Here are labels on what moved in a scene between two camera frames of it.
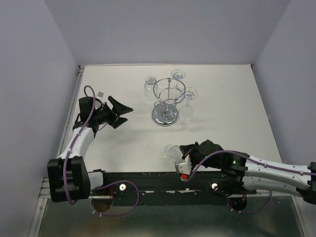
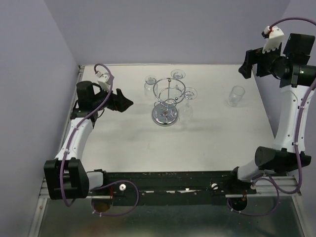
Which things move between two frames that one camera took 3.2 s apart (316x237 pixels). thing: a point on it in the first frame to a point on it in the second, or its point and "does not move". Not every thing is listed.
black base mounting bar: x=147 y=188 does not move
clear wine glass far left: x=150 y=87 does not move
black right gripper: x=188 y=148 to x=254 y=56
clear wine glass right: x=185 y=112 does not move
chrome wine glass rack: x=168 y=93 does not move
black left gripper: x=119 y=108 to x=119 y=102
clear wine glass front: x=173 y=152 to x=235 y=96
